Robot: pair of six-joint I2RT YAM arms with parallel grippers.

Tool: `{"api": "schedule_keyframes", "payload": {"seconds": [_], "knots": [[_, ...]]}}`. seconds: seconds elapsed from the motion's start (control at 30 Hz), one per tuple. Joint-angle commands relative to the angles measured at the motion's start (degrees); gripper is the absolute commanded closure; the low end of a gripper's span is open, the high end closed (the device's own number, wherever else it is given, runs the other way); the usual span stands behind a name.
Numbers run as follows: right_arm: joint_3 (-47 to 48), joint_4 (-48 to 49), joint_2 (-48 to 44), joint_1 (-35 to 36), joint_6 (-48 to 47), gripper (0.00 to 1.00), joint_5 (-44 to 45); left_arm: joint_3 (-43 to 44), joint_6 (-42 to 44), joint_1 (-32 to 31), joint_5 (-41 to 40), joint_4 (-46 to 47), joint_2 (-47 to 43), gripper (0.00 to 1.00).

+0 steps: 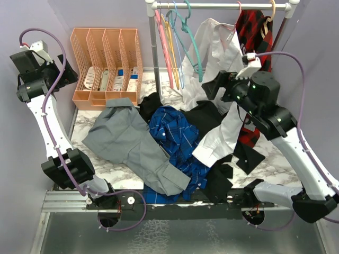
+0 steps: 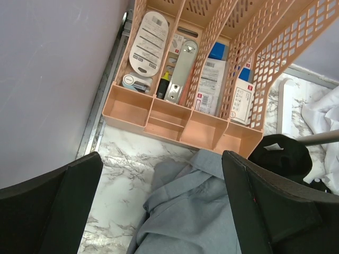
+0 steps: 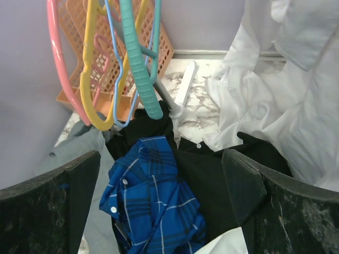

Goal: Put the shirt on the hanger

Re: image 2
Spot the peach plastic file organizer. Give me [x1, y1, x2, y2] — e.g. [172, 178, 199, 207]
[103, 1, 338, 157]

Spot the white shirt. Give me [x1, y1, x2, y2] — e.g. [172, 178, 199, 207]
[301, 87, 338, 195]

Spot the black garment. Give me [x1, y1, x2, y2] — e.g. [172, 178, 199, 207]
[248, 134, 331, 193]

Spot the white blue tape dispenser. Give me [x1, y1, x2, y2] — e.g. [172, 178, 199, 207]
[122, 74, 153, 93]

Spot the yellow black highlighter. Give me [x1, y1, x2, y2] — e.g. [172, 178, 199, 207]
[156, 71, 170, 99]

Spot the white blue glue box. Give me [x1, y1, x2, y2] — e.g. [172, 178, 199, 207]
[230, 68, 255, 125]

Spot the grey shirt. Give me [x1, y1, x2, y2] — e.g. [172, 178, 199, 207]
[127, 149, 241, 253]

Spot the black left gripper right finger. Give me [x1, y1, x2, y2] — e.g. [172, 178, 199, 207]
[222, 150, 338, 253]

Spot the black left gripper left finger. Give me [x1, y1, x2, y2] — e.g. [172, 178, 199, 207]
[1, 152, 103, 253]

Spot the clear packaged label box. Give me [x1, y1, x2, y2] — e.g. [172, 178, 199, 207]
[195, 42, 228, 116]

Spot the white oval packaged card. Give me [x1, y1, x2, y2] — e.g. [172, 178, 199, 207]
[129, 11, 169, 77]

